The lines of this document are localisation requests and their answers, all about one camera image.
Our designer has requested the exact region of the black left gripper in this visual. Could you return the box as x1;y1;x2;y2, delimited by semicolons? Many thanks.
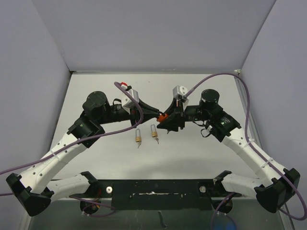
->
99;101;161;129

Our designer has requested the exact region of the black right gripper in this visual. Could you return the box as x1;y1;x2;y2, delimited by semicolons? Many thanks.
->
157;97;211;130

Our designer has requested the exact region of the orange black Opel padlock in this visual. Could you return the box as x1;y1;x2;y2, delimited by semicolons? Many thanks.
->
156;114;168;123

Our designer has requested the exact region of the brass long-shackle padlock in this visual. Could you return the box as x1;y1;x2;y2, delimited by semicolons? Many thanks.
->
135;128;142;143
151;124;158;138

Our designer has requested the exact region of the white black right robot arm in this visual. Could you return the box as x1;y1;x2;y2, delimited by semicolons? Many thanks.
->
157;86;300;213

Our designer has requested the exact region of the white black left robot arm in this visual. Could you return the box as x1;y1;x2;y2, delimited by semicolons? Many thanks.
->
6;89;161;217

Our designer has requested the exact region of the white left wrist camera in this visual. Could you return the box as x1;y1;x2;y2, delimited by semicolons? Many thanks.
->
121;81;140;110

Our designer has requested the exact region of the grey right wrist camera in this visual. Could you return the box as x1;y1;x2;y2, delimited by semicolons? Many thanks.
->
173;85;189;103

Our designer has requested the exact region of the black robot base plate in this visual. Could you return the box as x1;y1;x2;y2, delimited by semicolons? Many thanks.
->
72;178;229;211

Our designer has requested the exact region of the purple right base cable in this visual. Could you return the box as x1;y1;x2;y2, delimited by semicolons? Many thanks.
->
209;193;238;230

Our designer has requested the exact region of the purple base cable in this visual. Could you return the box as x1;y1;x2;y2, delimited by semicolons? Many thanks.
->
71;194;118;218
209;193;238;230

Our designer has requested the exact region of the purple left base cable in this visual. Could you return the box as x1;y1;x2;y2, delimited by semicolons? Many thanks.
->
71;194;118;218

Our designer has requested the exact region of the aluminium table edge rail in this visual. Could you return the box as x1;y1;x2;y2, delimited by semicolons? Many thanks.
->
235;78;295;230

